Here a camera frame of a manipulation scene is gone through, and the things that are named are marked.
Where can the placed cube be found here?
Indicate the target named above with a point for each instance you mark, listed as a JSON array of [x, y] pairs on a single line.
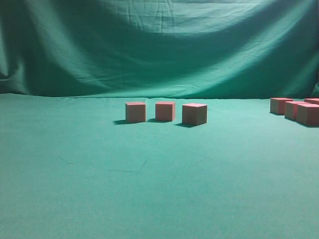
[[165, 111], [194, 114], [135, 111]]

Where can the column cube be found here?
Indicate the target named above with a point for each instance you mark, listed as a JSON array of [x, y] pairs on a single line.
[[312, 100], [308, 114], [277, 105], [291, 109]]

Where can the green backdrop cloth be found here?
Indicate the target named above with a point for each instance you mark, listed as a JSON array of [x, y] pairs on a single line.
[[206, 49]]

